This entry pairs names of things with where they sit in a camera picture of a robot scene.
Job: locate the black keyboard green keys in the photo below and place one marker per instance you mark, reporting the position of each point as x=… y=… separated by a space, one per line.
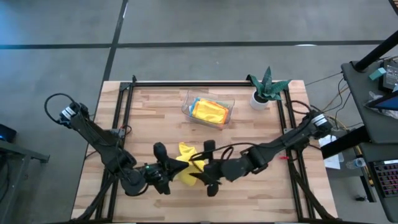
x=387 y=179

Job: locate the dark grey metal stand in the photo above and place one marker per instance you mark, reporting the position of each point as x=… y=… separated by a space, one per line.
x=18 y=152

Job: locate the white plant pot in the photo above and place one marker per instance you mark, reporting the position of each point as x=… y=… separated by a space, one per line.
x=256 y=104

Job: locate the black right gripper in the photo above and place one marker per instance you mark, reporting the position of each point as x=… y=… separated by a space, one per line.
x=230 y=168

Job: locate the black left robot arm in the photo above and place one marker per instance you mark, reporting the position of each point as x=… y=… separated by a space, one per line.
x=99 y=140

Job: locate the dark grey desk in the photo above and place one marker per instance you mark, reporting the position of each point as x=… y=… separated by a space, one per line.
x=391 y=211
x=357 y=102

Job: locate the black metal pole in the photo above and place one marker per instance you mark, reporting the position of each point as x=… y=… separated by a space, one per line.
x=376 y=51

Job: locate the clear plastic bottle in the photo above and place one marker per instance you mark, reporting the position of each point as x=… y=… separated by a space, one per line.
x=356 y=163

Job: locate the clear plastic bin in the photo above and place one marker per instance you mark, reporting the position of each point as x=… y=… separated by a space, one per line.
x=224 y=96

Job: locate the black electronic device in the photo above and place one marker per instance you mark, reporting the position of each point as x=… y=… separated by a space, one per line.
x=391 y=76

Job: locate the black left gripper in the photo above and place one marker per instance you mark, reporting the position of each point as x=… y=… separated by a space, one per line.
x=157 y=177

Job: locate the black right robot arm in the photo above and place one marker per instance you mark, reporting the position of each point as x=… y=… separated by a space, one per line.
x=289 y=137

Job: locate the small teal box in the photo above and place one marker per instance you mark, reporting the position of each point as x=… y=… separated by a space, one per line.
x=377 y=74

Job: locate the black aluminium table frame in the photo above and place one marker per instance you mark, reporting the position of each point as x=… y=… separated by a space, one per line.
x=186 y=84

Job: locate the small red tag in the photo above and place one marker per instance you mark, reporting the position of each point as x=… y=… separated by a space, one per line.
x=283 y=157

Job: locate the green snake plant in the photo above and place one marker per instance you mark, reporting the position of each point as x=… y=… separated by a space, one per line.
x=267 y=88

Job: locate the yellow microfiber towel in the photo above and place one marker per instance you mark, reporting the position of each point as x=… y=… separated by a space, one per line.
x=186 y=152
x=210 y=112

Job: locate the dark tablet screen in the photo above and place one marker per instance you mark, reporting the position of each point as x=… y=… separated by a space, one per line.
x=385 y=104

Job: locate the white paper sheet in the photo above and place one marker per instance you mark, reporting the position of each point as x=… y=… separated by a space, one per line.
x=332 y=161

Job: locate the dark device blue light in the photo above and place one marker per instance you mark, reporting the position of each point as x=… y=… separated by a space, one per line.
x=6 y=133

